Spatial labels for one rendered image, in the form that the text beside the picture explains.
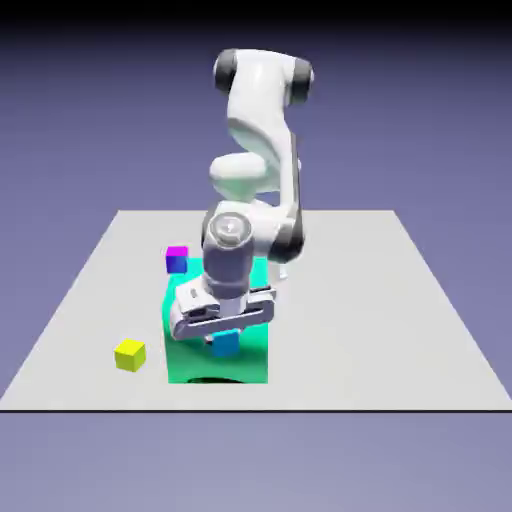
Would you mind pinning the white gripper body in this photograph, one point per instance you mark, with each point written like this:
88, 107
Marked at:
240, 318

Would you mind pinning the small blue cube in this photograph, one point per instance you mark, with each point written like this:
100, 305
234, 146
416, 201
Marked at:
226, 344

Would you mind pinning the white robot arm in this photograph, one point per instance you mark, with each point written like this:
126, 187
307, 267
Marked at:
260, 120

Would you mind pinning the small magenta cube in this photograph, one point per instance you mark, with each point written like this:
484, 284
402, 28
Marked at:
176, 260

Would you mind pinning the small yellow cube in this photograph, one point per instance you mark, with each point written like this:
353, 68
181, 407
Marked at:
129, 355

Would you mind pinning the large green box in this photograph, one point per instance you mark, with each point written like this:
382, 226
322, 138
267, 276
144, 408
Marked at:
216, 366

